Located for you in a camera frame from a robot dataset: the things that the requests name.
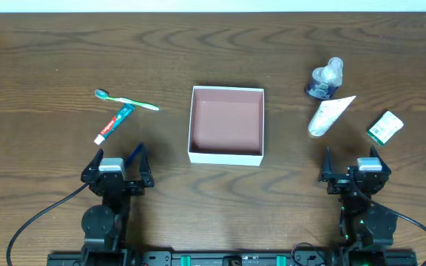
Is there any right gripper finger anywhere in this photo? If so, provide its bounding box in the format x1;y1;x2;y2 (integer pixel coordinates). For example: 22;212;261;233
319;146;332;180
369;146;390;172

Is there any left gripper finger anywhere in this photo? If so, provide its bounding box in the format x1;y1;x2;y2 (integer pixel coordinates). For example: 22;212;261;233
139;143;152;180
83;149;104;174

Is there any blue disposable razor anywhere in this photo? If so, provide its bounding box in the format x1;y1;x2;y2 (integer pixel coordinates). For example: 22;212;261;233
124;143;143;168

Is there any green white soap packet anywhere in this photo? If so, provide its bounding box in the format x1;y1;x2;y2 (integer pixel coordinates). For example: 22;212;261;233
366;111;404;146

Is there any white cream tube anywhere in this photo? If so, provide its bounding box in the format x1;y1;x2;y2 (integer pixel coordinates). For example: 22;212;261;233
308;95;356;137

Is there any Colgate toothpaste tube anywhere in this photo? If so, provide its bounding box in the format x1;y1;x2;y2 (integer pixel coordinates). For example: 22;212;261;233
94;103;135;145

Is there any green toothbrush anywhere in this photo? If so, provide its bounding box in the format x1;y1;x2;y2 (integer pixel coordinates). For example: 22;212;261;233
95;89;160;111

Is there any blue clear bottle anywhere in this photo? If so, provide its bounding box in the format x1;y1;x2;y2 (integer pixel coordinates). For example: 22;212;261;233
305;57;343;100

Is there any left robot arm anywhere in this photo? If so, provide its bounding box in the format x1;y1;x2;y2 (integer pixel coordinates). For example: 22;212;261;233
80;143;155;266

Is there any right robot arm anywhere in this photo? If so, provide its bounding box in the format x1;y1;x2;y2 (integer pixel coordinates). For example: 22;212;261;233
318;147;397;265

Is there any white box with pink interior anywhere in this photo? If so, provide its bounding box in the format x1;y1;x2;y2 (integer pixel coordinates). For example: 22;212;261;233
187;86;265;166

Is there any left black cable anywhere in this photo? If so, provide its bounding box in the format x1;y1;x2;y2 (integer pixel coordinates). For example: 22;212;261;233
6;183;90;266

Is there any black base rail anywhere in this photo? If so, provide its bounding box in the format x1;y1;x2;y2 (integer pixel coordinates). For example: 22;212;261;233
47;248;418;266

